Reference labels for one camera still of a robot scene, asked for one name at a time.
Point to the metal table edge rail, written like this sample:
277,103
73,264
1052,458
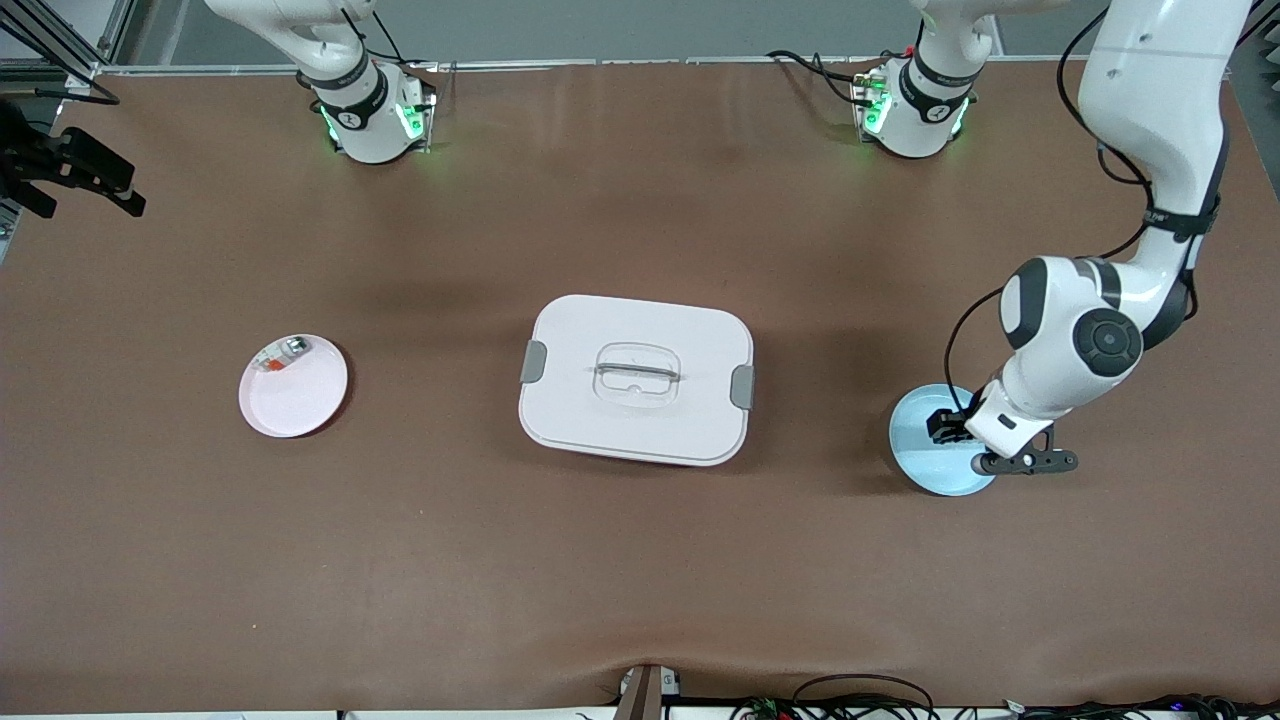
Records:
650,61

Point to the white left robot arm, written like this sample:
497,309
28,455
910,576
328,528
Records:
1150,100

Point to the grey box latch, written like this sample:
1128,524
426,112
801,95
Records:
742,387
533,361

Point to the aluminium frame post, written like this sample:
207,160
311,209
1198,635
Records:
60,45

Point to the blue round plate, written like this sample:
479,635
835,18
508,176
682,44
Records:
930,470

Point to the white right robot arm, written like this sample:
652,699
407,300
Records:
360,110

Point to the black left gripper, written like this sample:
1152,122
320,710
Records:
946,424

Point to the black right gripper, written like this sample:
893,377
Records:
40,162

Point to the brown table mat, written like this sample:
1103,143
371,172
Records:
640,560

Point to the white lidded storage box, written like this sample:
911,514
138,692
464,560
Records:
640,420

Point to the small silver orange component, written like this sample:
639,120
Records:
296,347

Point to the brown table edge bracket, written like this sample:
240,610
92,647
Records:
640,695

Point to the pink round plate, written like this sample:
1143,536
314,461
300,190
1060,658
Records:
300,400

